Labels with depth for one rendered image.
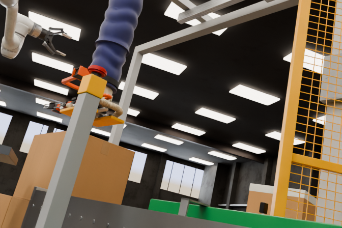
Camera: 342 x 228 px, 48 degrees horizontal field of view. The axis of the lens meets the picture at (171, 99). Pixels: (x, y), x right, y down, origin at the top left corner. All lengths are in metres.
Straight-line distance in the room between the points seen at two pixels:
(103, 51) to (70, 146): 1.28
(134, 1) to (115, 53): 0.40
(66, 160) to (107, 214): 0.22
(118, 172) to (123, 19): 1.01
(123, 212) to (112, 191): 0.95
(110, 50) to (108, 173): 0.81
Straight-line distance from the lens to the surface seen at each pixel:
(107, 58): 2.49
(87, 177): 2.14
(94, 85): 1.37
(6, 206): 2.64
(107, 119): 2.39
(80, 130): 1.33
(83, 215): 1.47
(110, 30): 2.56
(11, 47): 2.58
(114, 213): 1.31
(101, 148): 2.17
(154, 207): 1.32
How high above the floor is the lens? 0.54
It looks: 19 degrees up
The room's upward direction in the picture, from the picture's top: 13 degrees clockwise
